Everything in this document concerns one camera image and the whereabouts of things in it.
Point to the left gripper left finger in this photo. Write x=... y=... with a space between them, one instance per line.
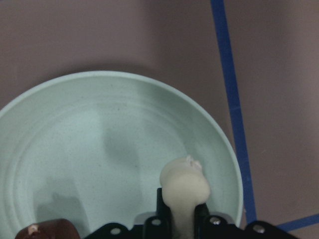
x=158 y=226

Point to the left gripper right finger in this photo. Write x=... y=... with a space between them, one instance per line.
x=213 y=225

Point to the white steamed bun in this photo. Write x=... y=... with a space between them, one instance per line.
x=184 y=187

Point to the brown bun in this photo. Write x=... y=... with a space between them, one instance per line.
x=52 y=229

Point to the pale green plate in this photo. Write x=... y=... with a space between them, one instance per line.
x=89 y=147

